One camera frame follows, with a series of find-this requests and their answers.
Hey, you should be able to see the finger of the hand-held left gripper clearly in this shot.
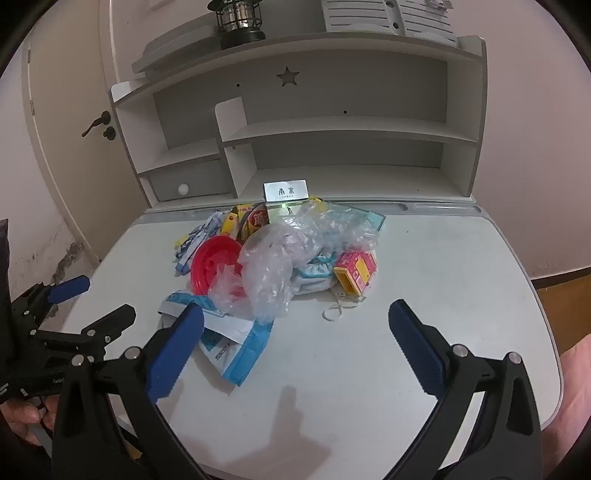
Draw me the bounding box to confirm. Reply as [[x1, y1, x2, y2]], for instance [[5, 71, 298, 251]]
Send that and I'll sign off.
[[30, 304, 137, 366], [9, 275, 90, 325]]

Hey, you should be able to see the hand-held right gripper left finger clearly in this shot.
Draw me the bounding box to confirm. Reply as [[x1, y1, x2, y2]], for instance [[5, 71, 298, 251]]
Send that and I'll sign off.
[[52, 304, 218, 480]]

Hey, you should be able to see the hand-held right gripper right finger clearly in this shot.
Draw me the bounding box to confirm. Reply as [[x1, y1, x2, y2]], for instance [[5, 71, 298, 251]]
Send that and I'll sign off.
[[388, 299, 542, 480]]

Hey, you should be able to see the yellow snack packet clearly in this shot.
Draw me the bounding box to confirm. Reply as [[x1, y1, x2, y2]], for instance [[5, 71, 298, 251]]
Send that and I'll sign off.
[[222, 204, 259, 241]]

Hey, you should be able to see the person's left hand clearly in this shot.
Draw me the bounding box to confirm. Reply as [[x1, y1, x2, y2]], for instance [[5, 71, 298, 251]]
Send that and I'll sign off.
[[0, 396, 61, 447]]

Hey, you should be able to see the large blue white packet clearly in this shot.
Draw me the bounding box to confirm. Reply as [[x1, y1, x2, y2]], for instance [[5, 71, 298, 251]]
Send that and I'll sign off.
[[158, 291, 274, 387]]

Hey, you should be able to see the orange yellow small box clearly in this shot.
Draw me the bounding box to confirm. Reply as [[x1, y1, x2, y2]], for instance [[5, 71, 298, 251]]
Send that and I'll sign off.
[[333, 250, 378, 296]]

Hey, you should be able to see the red plastic lid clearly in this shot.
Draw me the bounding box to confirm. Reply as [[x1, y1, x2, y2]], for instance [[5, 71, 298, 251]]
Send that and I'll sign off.
[[191, 236, 245, 315]]

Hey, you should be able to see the white door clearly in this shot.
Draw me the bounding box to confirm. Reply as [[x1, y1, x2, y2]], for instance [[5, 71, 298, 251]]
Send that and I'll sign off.
[[21, 9, 155, 274]]

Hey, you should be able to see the blue white striped wrapper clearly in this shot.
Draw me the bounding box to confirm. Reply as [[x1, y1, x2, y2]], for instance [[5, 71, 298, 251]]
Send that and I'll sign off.
[[174, 210, 227, 277]]

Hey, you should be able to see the white blue face mask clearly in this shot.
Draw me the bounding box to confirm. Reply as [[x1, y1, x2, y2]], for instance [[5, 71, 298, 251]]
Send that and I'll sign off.
[[288, 251, 366, 324]]

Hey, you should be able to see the clear plastic bag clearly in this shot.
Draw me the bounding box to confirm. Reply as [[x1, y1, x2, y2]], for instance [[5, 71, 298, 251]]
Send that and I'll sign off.
[[208, 199, 382, 324]]

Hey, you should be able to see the red yellow round can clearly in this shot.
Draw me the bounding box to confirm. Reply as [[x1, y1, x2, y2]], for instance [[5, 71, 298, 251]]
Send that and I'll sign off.
[[240, 208, 271, 241]]

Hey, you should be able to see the grey drawer with white knob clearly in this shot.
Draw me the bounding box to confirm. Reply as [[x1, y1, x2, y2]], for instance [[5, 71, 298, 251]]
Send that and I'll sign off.
[[149, 158, 232, 202]]

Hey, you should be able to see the pink blanket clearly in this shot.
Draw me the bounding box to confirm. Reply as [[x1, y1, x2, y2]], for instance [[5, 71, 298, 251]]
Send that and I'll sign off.
[[551, 335, 591, 444]]

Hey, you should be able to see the white printed box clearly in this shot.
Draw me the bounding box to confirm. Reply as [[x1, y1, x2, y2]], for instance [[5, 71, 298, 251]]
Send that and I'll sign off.
[[262, 179, 310, 222]]

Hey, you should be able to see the white desk shelf unit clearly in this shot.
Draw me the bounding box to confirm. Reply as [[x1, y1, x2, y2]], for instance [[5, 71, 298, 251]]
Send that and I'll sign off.
[[110, 36, 488, 214]]

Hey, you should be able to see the black camping lantern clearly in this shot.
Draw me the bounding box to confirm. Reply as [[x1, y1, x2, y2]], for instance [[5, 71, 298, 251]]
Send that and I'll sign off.
[[206, 0, 267, 51]]

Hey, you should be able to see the grey slotted organiser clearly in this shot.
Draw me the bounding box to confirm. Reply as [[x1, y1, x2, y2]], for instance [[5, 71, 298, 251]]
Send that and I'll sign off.
[[320, 0, 459, 47]]

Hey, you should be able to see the dark door handle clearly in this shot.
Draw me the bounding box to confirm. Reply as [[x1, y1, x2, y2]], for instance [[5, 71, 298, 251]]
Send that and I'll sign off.
[[82, 111, 117, 141]]

